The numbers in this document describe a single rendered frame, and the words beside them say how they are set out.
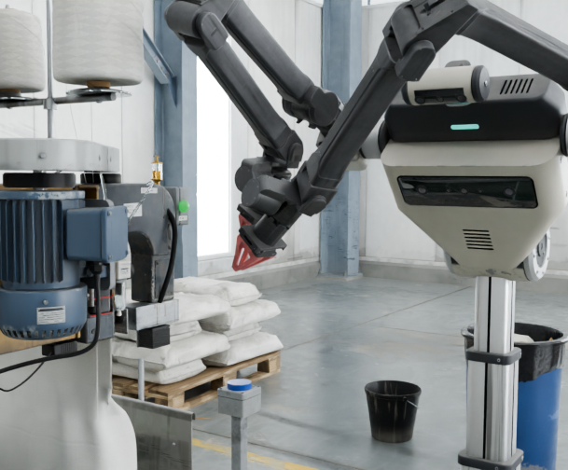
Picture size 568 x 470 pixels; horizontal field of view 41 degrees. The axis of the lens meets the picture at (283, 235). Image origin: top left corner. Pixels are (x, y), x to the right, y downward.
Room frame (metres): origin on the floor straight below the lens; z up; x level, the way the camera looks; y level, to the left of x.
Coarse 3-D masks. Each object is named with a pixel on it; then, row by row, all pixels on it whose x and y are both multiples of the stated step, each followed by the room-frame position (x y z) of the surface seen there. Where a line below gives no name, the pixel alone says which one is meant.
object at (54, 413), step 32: (32, 352) 1.82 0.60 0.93; (0, 384) 1.84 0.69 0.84; (32, 384) 1.79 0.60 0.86; (64, 384) 1.75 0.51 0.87; (96, 384) 1.70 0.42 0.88; (0, 416) 1.79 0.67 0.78; (32, 416) 1.73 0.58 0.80; (64, 416) 1.68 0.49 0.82; (96, 416) 1.66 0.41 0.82; (128, 416) 1.73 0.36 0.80; (0, 448) 1.77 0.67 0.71; (32, 448) 1.71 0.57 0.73; (64, 448) 1.66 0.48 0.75; (96, 448) 1.64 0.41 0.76; (128, 448) 1.71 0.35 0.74
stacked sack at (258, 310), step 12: (264, 300) 5.24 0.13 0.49; (228, 312) 4.79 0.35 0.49; (240, 312) 4.84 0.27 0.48; (252, 312) 4.93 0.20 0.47; (264, 312) 5.05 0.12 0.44; (276, 312) 5.19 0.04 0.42; (204, 324) 4.81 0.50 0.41; (216, 324) 4.73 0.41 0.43; (228, 324) 4.72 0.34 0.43; (240, 324) 4.80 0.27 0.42
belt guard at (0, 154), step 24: (0, 144) 1.23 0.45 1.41; (24, 144) 1.22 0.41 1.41; (48, 144) 1.23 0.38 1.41; (72, 144) 1.26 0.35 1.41; (96, 144) 1.37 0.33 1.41; (0, 168) 1.23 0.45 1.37; (24, 168) 1.22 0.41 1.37; (48, 168) 1.23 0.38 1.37; (72, 168) 1.26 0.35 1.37; (96, 168) 1.36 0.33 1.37
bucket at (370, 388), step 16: (368, 384) 3.99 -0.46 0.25; (384, 384) 4.05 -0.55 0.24; (400, 384) 4.04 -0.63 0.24; (416, 384) 3.97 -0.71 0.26; (368, 400) 3.87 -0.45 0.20; (384, 400) 3.79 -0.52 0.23; (400, 400) 3.78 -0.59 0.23; (416, 400) 3.83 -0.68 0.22; (384, 416) 3.80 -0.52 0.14; (400, 416) 3.79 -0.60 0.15; (384, 432) 3.81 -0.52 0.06; (400, 432) 3.80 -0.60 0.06
